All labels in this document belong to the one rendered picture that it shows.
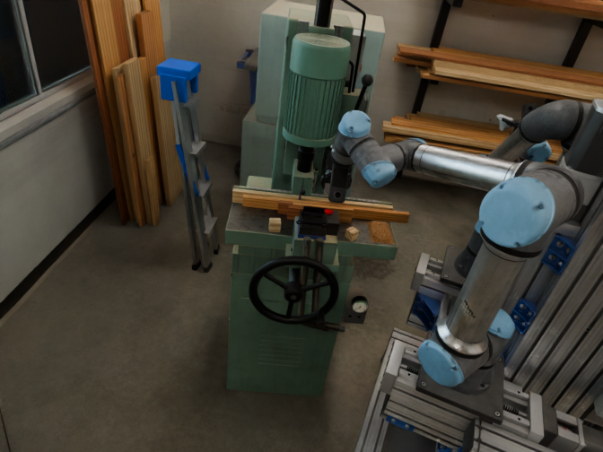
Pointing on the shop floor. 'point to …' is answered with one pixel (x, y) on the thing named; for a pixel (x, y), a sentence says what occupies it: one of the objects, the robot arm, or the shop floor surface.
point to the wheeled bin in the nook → (249, 83)
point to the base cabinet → (278, 341)
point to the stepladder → (184, 114)
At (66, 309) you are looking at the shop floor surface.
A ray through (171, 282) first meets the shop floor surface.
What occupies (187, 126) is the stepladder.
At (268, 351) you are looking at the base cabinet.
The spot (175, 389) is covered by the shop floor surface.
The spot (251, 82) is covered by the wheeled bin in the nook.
